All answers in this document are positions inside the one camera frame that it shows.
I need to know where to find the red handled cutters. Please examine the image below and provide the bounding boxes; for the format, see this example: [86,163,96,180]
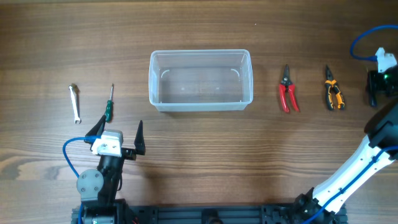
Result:
[279,64,300,113]

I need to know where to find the clear plastic container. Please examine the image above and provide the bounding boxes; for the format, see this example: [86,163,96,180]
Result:
[149,49,254,113]

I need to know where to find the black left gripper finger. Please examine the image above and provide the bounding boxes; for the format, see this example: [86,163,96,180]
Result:
[134,120,146,156]
[84,115,106,144]

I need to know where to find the orange black needle-nose pliers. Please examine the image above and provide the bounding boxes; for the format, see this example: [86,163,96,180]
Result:
[325,65,345,111]

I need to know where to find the small silver wrench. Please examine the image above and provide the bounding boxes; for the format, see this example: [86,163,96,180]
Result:
[68,83,81,124]

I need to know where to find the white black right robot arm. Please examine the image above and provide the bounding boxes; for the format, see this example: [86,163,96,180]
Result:
[290,100,397,223]

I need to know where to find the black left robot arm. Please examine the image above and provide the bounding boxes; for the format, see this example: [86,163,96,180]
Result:
[71,116,146,224]

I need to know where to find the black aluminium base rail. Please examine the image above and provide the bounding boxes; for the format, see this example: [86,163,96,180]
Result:
[70,202,348,224]

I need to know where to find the green handled screwdriver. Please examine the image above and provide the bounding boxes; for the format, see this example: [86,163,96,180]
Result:
[104,84,114,123]

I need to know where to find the blue left camera cable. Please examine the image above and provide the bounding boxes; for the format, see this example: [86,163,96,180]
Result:
[62,135,101,224]

